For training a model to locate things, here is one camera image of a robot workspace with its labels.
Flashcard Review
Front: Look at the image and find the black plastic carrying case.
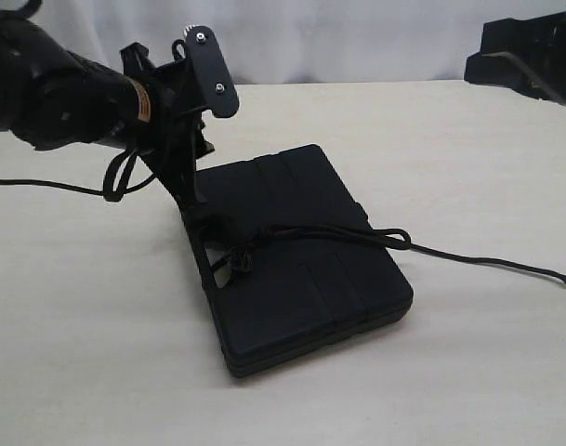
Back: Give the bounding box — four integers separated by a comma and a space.
184, 145, 413, 378

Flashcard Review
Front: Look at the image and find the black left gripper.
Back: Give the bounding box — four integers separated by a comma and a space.
117, 43, 215, 218

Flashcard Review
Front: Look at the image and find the black cord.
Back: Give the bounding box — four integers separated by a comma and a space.
100, 151, 566, 287

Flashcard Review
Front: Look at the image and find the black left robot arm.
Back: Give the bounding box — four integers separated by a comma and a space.
0, 1, 213, 210

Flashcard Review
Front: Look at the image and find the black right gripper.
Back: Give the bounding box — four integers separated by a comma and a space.
464, 10, 566, 106

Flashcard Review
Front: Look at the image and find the white backdrop curtain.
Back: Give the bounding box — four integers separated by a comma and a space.
34, 0, 566, 84

